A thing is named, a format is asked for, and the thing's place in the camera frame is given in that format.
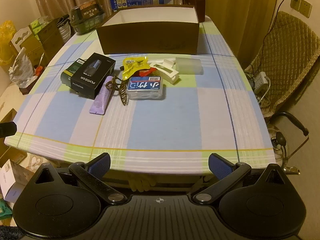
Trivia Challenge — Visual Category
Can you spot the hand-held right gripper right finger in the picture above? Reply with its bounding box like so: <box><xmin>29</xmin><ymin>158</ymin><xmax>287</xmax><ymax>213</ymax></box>
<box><xmin>192</xmin><ymin>153</ymin><xmax>285</xmax><ymax>205</ymax></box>

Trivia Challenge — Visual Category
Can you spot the quilted chair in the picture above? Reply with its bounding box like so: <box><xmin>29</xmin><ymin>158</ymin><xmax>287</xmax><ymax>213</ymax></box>
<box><xmin>246</xmin><ymin>11</ymin><xmax>320</xmax><ymax>117</ymax></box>

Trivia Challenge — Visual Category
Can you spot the green packet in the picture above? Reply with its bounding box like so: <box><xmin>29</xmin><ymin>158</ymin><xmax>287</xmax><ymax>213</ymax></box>
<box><xmin>61</xmin><ymin>64</ymin><xmax>87</xmax><ymax>87</ymax></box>

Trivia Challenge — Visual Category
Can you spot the white hair clip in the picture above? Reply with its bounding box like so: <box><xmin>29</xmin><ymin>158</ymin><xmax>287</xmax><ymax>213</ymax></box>
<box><xmin>150</xmin><ymin>60</ymin><xmax>180</xmax><ymax>84</ymax></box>

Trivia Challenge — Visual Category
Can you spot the instant noodle pack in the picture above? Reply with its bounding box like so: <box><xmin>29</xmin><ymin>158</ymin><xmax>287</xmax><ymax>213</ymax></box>
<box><xmin>69</xmin><ymin>0</ymin><xmax>105</xmax><ymax>34</ymax></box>

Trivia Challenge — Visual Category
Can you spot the white power strip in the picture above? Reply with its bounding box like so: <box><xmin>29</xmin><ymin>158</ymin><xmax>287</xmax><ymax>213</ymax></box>
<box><xmin>254</xmin><ymin>72</ymin><xmax>269</xmax><ymax>93</ymax></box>

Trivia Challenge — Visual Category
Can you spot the small brown paper box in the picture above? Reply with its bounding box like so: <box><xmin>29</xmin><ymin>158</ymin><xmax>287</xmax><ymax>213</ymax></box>
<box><xmin>181</xmin><ymin>0</ymin><xmax>207</xmax><ymax>23</ymax></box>

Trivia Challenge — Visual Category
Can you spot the brown spiral hair tie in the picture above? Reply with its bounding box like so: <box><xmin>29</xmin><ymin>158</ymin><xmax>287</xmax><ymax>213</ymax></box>
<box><xmin>105</xmin><ymin>75</ymin><xmax>130</xmax><ymax>106</ymax></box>

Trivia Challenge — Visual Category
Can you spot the white flat box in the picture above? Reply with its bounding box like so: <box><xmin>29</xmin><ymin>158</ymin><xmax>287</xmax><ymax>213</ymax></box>
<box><xmin>0</xmin><ymin>166</ymin><xmax>25</xmax><ymax>202</ymax></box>

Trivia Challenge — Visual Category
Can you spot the yellow curtain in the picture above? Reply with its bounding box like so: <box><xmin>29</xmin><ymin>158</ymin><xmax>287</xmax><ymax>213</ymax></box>
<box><xmin>204</xmin><ymin>0</ymin><xmax>279</xmax><ymax>65</ymax></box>

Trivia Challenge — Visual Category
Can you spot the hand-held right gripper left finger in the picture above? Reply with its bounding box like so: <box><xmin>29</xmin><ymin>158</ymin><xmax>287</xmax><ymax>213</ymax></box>
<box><xmin>35</xmin><ymin>153</ymin><xmax>128</xmax><ymax>205</ymax></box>

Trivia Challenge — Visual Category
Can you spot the translucent plastic box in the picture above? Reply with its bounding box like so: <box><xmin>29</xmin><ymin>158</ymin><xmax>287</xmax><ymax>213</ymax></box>
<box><xmin>175</xmin><ymin>57</ymin><xmax>202</xmax><ymax>75</ymax></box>

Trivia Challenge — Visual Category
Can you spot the blue floss box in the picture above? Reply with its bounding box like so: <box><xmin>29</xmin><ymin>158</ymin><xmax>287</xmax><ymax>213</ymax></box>
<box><xmin>126</xmin><ymin>76</ymin><xmax>166</xmax><ymax>101</ymax></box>

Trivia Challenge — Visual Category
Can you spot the black metal frame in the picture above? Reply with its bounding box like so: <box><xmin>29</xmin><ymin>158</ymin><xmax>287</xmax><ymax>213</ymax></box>
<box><xmin>269</xmin><ymin>112</ymin><xmax>309</xmax><ymax>155</ymax></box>

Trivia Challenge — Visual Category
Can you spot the purple tube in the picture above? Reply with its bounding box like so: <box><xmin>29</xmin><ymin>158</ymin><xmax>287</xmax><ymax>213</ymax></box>
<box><xmin>89</xmin><ymin>76</ymin><xmax>114</xmax><ymax>115</ymax></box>

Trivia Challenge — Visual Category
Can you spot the yellow packet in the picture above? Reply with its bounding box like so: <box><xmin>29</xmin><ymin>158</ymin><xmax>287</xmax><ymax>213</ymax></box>
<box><xmin>122</xmin><ymin>57</ymin><xmax>148</xmax><ymax>80</ymax></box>

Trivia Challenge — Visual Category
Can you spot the yellow plastic bag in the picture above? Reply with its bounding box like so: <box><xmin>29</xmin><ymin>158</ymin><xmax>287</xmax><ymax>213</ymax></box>
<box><xmin>0</xmin><ymin>20</ymin><xmax>17</xmax><ymax>67</ymax></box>

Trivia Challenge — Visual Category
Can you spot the black product box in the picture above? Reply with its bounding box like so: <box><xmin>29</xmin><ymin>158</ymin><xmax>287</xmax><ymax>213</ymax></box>
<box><xmin>69</xmin><ymin>53</ymin><xmax>116</xmax><ymax>99</ymax></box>

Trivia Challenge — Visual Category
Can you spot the charger cable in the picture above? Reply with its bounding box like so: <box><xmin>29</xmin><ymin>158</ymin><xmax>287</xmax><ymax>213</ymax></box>
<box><xmin>271</xmin><ymin>0</ymin><xmax>293</xmax><ymax>38</ymax></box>

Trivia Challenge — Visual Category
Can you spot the silver foil bag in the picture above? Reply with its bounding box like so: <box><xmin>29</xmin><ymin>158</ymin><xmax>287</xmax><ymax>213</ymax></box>
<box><xmin>9</xmin><ymin>47</ymin><xmax>37</xmax><ymax>90</ymax></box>

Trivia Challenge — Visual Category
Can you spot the stack of cardboard boxes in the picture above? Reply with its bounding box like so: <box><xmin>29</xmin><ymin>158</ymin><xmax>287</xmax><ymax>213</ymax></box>
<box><xmin>10</xmin><ymin>16</ymin><xmax>63</xmax><ymax>67</ymax></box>

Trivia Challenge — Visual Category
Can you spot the brown cardboard box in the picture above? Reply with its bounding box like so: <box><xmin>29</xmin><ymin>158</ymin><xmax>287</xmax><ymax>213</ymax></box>
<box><xmin>96</xmin><ymin>4</ymin><xmax>200</xmax><ymax>55</ymax></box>

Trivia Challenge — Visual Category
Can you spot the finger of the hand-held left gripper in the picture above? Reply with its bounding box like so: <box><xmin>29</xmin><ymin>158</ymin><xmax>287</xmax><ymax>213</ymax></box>
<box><xmin>0</xmin><ymin>121</ymin><xmax>17</xmax><ymax>138</ymax></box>

